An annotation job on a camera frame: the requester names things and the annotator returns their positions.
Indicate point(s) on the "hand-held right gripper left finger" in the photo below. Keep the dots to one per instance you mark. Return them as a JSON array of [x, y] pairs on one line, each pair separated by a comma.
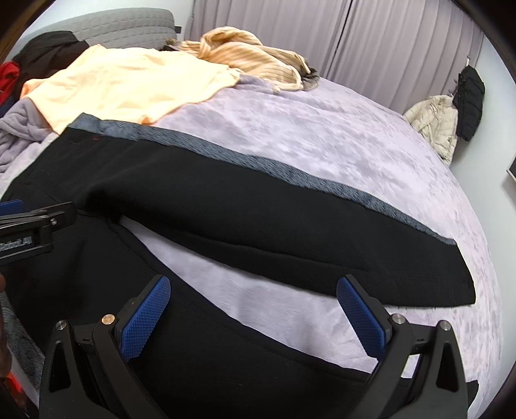
[[147, 318]]

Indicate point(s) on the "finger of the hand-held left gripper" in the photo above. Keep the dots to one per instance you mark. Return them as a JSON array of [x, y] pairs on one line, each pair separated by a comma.
[[44, 215]]

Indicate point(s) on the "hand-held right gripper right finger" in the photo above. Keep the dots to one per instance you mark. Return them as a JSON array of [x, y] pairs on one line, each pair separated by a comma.
[[361, 318]]

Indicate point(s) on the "black pants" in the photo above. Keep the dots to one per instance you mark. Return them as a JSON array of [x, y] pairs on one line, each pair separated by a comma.
[[242, 201]]

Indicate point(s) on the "lavender fleece blanket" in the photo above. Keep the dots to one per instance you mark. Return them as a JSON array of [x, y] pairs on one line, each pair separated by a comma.
[[20, 125]]

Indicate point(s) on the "red garment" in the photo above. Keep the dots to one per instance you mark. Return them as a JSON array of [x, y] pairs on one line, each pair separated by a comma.
[[8, 76]]

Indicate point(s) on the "cream towel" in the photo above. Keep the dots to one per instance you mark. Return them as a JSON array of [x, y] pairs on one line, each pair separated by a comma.
[[121, 84]]

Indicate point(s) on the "black clothing heap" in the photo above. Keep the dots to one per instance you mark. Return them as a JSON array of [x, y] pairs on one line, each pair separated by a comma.
[[44, 52]]

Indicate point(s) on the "lavender bed cover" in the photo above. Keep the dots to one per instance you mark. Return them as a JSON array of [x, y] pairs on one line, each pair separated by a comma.
[[342, 133]]

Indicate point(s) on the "grey quilted headboard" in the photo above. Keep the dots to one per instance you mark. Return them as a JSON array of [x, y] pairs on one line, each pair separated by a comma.
[[133, 24]]

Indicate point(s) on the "beige puffer jacket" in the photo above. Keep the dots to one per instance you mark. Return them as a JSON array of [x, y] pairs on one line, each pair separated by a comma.
[[435, 121]]

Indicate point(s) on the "small dark brown item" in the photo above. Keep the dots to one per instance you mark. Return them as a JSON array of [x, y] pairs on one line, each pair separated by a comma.
[[171, 43]]

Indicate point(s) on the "black puffer jacket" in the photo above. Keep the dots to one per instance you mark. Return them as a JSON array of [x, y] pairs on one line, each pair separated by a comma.
[[469, 100]]

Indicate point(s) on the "beige striped shirt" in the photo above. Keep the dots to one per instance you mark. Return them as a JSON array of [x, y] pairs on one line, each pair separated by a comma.
[[250, 52]]

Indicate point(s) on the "pale pleated curtains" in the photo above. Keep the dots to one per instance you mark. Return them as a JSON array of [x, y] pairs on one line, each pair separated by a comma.
[[363, 48]]

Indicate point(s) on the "wall monitor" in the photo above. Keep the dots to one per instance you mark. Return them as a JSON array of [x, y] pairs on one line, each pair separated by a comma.
[[512, 173]]

